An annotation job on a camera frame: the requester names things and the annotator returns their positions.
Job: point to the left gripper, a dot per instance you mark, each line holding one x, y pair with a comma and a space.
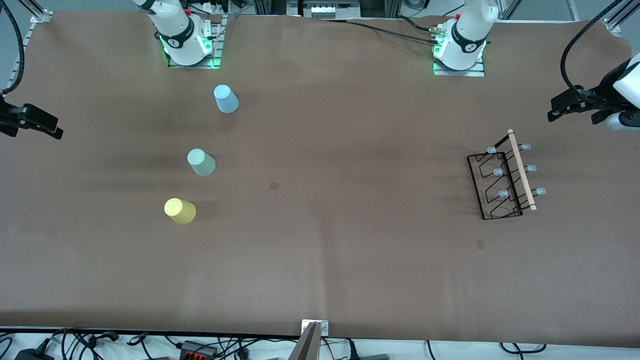
606, 85

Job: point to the yellow plastic cup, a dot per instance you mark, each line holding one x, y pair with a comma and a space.
180, 211

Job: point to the mint green plastic cup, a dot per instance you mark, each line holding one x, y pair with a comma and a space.
201, 162

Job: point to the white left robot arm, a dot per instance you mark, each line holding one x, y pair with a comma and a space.
467, 30

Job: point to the light blue plastic cup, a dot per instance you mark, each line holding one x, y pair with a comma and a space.
226, 99

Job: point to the black power adapter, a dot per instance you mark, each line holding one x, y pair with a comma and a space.
32, 354

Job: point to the black orange connector block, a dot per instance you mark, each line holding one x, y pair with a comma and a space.
197, 349

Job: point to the grey control box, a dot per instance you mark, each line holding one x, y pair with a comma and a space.
322, 9

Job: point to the grey power adapter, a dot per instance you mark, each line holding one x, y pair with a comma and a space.
374, 357

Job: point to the aluminium corner profile bracket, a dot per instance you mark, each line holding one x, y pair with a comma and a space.
41, 16
614, 26

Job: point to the aluminium table edge rail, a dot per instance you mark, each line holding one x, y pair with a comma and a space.
28, 35

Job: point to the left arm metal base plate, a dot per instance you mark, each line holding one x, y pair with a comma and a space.
460, 73

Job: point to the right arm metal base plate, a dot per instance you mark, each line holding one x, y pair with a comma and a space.
216, 45

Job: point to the aluminium camera mount profile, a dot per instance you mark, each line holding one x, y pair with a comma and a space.
309, 345

